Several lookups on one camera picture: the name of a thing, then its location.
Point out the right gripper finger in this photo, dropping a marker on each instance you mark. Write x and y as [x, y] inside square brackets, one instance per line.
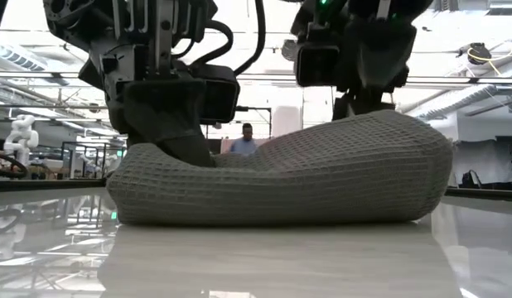
[380, 58]
[345, 107]

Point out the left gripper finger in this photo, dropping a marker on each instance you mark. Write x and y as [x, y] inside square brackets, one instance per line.
[189, 151]
[165, 109]

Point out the grey waffle weave towel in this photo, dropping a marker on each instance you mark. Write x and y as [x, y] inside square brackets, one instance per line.
[281, 182]

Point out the person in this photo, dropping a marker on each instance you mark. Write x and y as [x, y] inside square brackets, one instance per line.
[243, 145]

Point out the white building column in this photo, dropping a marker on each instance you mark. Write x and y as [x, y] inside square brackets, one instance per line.
[287, 120]

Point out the white robot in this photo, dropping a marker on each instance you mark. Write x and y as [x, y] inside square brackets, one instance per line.
[20, 136]

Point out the black backpack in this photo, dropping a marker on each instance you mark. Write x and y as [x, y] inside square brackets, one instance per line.
[471, 180]

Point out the black curved tube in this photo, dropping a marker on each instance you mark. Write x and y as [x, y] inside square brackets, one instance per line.
[16, 163]

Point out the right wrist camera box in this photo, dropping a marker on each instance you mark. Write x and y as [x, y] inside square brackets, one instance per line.
[317, 64]

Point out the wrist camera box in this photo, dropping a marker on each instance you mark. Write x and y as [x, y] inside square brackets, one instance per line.
[317, 64]
[220, 95]

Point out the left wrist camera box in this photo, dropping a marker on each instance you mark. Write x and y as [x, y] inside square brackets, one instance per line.
[220, 95]

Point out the black metal rack frame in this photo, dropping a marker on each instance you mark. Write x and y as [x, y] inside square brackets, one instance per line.
[94, 143]

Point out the black gantry frame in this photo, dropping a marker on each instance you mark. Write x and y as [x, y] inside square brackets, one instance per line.
[256, 109]

